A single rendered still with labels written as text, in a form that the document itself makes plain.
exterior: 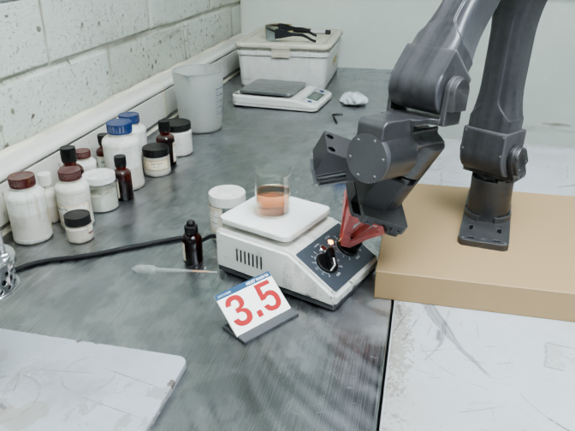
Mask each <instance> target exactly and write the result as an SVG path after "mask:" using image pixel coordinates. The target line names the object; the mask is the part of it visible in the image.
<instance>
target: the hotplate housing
mask: <svg viewBox="0 0 575 431"><path fill-rule="evenodd" d="M337 223H339V222H338V221H337V220H335V219H334V218H332V217H328V216H325V217H324V218H323V219H322V220H321V221H319V222H317V223H316V224H315V225H313V226H312V227H310V228H309V229H307V230H306V231H304V232H303V233H302V234H301V235H299V236H298V237H296V238H295V239H293V240H292V241H289V242H281V241H277V240H274V239H270V238H267V237H264V236H261V235H258V234H255V233H251V232H248V231H245V230H242V229H239V228H237V227H232V226H229V225H226V224H225V225H223V226H221V227H219V228H218V229H217V230H216V248H217V261H218V264H220V265H219V269H221V270H224V271H226V272H229V273H231V274H234V275H238V276H240V277H243V278H245V279H248V280H250V279H251V278H254V277H256V276H258V275H260V274H262V273H265V272H267V271H269V272H270V274H271V276H272V278H273V279H274V281H275V283H276V284H277V286H278V287H279V289H280V291H281V292H284V293H286V294H289V295H292V296H294V297H296V298H301V299H303V300H305V301H308V302H311V303H313V304H317V305H319V306H322V307H324V308H327V309H329V310H335V309H336V308H337V307H338V306H339V305H340V304H341V303H342V302H343V301H344V300H345V299H346V298H347V297H348V296H349V295H351V294H352V293H353V292H354V291H355V290H356V289H357V288H358V287H359V286H360V285H361V284H362V283H363V282H364V281H365V280H366V279H367V278H368V277H369V276H370V275H371V274H373V273H374V272H375V271H376V265H377V260H378V259H376V254H375V253H374V252H372V251H371V252H372V253H373V254H374V255H375V257H374V258H373V259H371V260H370V261H369V262H368V263H367V264H366V265H365V266H364V267H363V268H362V269H361V270H360V271H359V272H358V273H357V274H356V275H355V276H354V277H353V278H352V279H350V280H349V281H348V282H347V283H346V284H345V285H344V286H343V287H342V288H341V289H339V290H338V291H337V292H335V291H333V290H332V289H331V288H330V287H329V286H328V285H327V284H326V283H325V282H324V281H323V280H321V279H320V278H319V277H318V276H317V275H316V274H315V273H314V272H313V271H312V270H311V269H309V268H308V267H307V266H306V265H305V264H304V263H303V262H302V261H301V260H300V259H299V258H298V257H297V256H296V254H297V253H298V252H300V251H301V250H303V249H304V248H305V247H307V246H308V245H309V244H310V243H311V242H313V241H314V240H315V239H317V238H318V237H320V236H321V235H322V234H324V233H326V232H327V231H328V230H330V229H331V228H332V227H333V226H334V225H336V224H337ZM363 245H364V244H363ZM365 247H366V248H367V249H369V248H368V247H367V246H366V245H365ZM369 250H370V249H369Z"/></svg>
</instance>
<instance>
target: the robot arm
mask: <svg viewBox="0 0 575 431"><path fill-rule="evenodd" d="M547 1H548V0H442V2H441V4H440V5H439V7H438V9H437V10H436V12H435V13H434V14H433V15H432V17H431V18H430V20H429V21H428V23H427V24H426V25H425V26H424V28H422V29H421V30H420V31H419V32H418V33H417V35H416V36H415V38H414V40H413V41H412V43H411V44H409V43H407V44H406V47H405V49H404V50H403V51H402V53H401V55H400V57H399V59H398V61H397V63H396V64H395V65H394V68H393V70H392V72H391V75H390V77H389V81H388V104H387V110H386V111H383V112H381V114H376V115H364V116H361V117H360V118H359V123H358V130H357V135H356V136H354V137H353V138H352V140H350V139H346V138H343V137H342V136H339V135H336V134H333V133H330V132H327V131H324V132H323V134H322V136H321V138H320V139H319V140H318V142H317V144H316V146H315V147H314V149H313V151H312V153H313V159H310V164H311V175H312V178H313V182H314V185H315V184H317V185H318V186H319V187H323V186H332V185H337V184H343V183H346V190H345V191H344V198H343V208H342V218H341V232H340V238H341V246H344V247H347V248H351V247H353V246H355V245H357V244H359V243H361V242H363V241H365V240H367V239H371V238H374V237H377V236H380V235H383V234H387V235H390V236H394V237H397V236H398V235H399V234H403V233H404V232H405V230H406V229H407V228H408V226H407V222H406V216H405V212H404V210H403V206H402V202H403V201H404V200H405V198H406V197H407V196H408V194H409V193H410V192H411V190H412V189H413V188H414V187H415V185H417V183H418V182H419V181H420V179H421V178H422V177H423V175H424V174H425V173H426V171H427V170H428V169H429V168H430V166H431V165H432V163H433V162H434V161H435V160H436V159H437V158H438V156H439V155H440V154H441V153H442V151H443V150H444V148H445V143H444V142H445V141H444V140H443V139H442V137H441V136H440V134H439V133H438V128H439V127H438V126H440V127H448V126H453V125H459V119H460V115H461V111H465V110H466V105H467V101H468V97H469V91H470V82H471V76H470V75H469V73H468V72H469V71H470V69H471V66H472V64H473V57H474V55H475V52H476V49H477V45H478V43H479V40H480V38H481V37H482V34H483V31H484V29H485V27H486V26H487V25H488V23H489V20H490V18H491V17H492V21H491V29H490V35H489V44H488V49H487V54H486V59H485V63H484V69H483V77H482V82H481V86H480V90H479V93H478V96H477V101H476V103H475V105H474V108H473V110H472V112H471V114H470V119H469V124H468V125H464V131H463V136H462V141H461V144H460V148H459V158H460V161H461V163H462V165H463V169H465V170H468V171H472V174H471V185H470V189H469V191H468V194H467V199H466V202H465V210H464V214H463V218H462V222H461V226H460V230H459V238H458V243H459V244H460V245H466V246H471V247H477V248H483V249H488V250H493V251H508V247H509V240H510V223H511V214H512V211H511V205H512V194H513V185H514V183H515V182H516V181H518V180H521V179H522V178H524V177H525V175H526V166H525V165H526V163H527V162H528V155H527V150H526V148H524V143H525V135H526V132H527V129H523V128H522V126H523V122H524V116H523V100H524V90H525V82H526V77H527V73H528V68H529V64H530V59H531V52H532V48H533V44H534V39H535V36H536V30H537V26H538V23H539V21H540V18H541V15H542V12H543V9H544V7H545V5H546V2H547ZM429 125H435V126H434V127H430V126H429ZM359 222H360V223H359ZM357 223H359V224H358V226H356V227H355V228H353V226H354V225H356V224H357ZM371 226H373V227H371ZM369 227H370V228H369ZM368 228H369V229H368ZM366 229H367V230H366ZM365 230H366V231H365ZM350 237H353V239H350Z"/></svg>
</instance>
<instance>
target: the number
mask: <svg viewBox="0 0 575 431"><path fill-rule="evenodd" d="M219 302H220V303H221V305H222V307H223V308H224V310H225V312H226V314H227V315H228V318H229V320H230V321H231V322H232V324H233V326H234V328H235V330H236V331H238V330H240V329H242V328H244V327H246V326H248V325H250V324H252V323H254V322H255V321H257V320H259V319H261V318H263V317H265V316H267V315H269V314H271V313H272V312H274V311H276V310H279V309H280V308H282V307H284V306H286V305H287V304H286V302H285V300H284V299H283V297H282V295H281V294H280V292H279V291H278V289H277V287H276V285H275V284H274V282H273V280H272V279H271V278H270V277H268V278H265V279H263V280H261V281H259V282H257V283H255V284H253V285H250V286H248V287H246V288H244V289H242V290H240V291H238V292H235V293H233V294H231V295H229V296H227V297H226V298H222V299H220V300H219Z"/></svg>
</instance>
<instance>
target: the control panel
mask: <svg viewBox="0 0 575 431"><path fill-rule="evenodd" d="M340 232H341V224H340V223H337V224H336V225H334V226H333V227H332V228H331V229H330V230H328V231H327V232H326V233H324V234H322V235H321V236H320V237H318V238H317V239H315V240H314V241H313V242H311V243H310V244H309V245H308V246H307V247H305V248H304V249H303V250H301V251H300V252H298V253H297V254H296V256H297V257H298V258H299V259H300V260H301V261H302V262H303V263H304V264H305V265H306V266H307V267H308V268H309V269H311V270H312V271H313V272H314V273H315V274H316V275H317V276H318V277H319V278H320V279H321V280H323V281H324V282H325V283H326V284H327V285H328V286H329V287H330V288H331V289H332V290H333V291H335V292H337V291H338V290H339V289H341V288H342V287H343V286H344V285H345V284H346V283H347V282H348V281H349V280H350V279H352V278H353V277H354V276H355V275H356V274H357V273H358V272H359V271H360V270H361V269H362V268H363V267H364V266H365V265H366V264H367V263H368V262H369V261H370V260H371V259H373V258H374V257H375V255H374V254H373V253H372V252H371V251H370V250H369V249H367V248H366V247H365V246H364V245H363V244H362V245H361V246H360V247H359V249H358V252H357V254H356V255H354V256H348V255H346V254H344V253H343V252H341V251H340V249H339V248H338V246H337V241H338V239H339V238H340ZM330 239H331V240H332V241H333V244H330V243H329V242H328V240H330ZM321 245H324V246H325V247H326V250H328V248H329V247H333V248H334V250H335V257H336V261H337V262H338V269H337V271H336V272H334V273H327V272H325V271H323V270H322V269H320V268H319V266H318V265H317V256H318V255H319V254H321V253H325V252H326V250H323V249H322V248H321Z"/></svg>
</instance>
